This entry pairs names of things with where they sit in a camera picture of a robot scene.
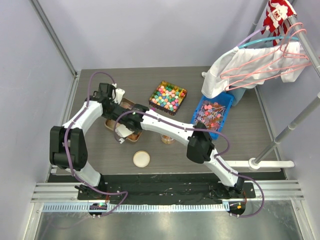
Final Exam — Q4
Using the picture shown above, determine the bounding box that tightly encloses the gold tin of popsicle candies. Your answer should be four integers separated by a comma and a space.
104, 97, 144, 144

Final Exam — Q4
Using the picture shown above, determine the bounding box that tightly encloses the clear glass jar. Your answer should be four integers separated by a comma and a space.
160, 134, 176, 145

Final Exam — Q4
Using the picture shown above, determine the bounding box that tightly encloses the dark tin of star candies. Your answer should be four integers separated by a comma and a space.
148, 80, 188, 116

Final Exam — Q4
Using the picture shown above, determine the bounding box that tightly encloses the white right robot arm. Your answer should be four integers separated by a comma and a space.
111, 105, 245, 198

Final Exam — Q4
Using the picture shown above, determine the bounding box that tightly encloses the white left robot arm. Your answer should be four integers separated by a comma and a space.
49, 83, 125, 200

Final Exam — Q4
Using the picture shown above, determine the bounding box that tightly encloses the round gold jar lid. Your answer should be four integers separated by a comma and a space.
132, 150, 151, 168

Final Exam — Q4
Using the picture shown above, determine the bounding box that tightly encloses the blue bin of lollipops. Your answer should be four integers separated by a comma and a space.
190, 92, 234, 133

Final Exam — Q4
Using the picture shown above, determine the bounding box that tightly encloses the grey blue cloth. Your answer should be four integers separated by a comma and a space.
227, 87, 246, 107

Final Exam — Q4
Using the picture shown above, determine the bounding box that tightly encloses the white shirt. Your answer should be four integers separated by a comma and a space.
201, 41, 311, 99

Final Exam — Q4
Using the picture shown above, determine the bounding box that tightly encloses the grey clothes rack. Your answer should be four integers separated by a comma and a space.
247, 0, 320, 171

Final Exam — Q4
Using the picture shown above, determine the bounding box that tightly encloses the teal hanger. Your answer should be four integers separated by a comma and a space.
234, 36, 284, 49

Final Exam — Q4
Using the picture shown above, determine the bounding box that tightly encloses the red white cloth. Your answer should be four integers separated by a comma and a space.
261, 0, 297, 37

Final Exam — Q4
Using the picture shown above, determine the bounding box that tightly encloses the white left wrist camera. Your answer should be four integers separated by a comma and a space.
112, 83, 126, 105

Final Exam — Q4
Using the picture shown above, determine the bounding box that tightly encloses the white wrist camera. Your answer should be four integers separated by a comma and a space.
112, 83, 126, 105
115, 124, 134, 144

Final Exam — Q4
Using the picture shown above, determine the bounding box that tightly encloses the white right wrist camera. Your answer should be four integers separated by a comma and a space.
115, 124, 134, 144

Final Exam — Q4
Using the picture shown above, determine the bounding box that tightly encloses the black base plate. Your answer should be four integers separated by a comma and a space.
91, 173, 256, 200

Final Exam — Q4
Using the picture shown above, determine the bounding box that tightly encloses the aluminium corner post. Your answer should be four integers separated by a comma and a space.
29, 0, 78, 78

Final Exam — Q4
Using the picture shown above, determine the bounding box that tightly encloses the slotted cable duct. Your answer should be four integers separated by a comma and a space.
42, 202, 230, 213

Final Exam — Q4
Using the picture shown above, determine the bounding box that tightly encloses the pink wire hanger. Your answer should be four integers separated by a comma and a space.
219, 22, 311, 91

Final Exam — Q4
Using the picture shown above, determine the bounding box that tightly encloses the aluminium frame rail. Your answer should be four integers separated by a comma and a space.
31, 180, 304, 205

